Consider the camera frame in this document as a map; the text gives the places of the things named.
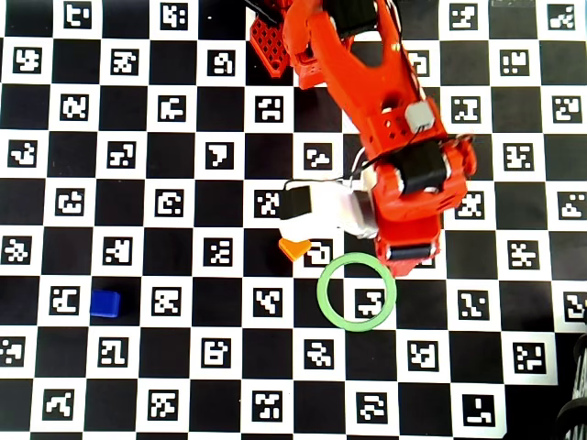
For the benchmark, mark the red robot arm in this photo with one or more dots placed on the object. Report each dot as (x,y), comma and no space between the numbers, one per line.
(357,82)

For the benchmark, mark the orange cube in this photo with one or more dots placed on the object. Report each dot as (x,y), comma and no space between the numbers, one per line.
(293,249)

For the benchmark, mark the red robot base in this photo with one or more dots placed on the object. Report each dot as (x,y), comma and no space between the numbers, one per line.
(268,46)

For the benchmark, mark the black tripod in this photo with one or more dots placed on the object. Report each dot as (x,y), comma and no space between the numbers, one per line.
(579,412)

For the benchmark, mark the blue cube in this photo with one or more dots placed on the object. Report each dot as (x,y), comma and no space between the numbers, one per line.
(105,302)

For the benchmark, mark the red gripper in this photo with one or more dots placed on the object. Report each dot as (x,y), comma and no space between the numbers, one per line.
(409,253)

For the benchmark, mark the black white marker checkerboard mat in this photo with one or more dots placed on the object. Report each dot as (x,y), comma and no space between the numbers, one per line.
(174,348)

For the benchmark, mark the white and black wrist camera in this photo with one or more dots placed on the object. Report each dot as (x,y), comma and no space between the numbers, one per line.
(298,201)

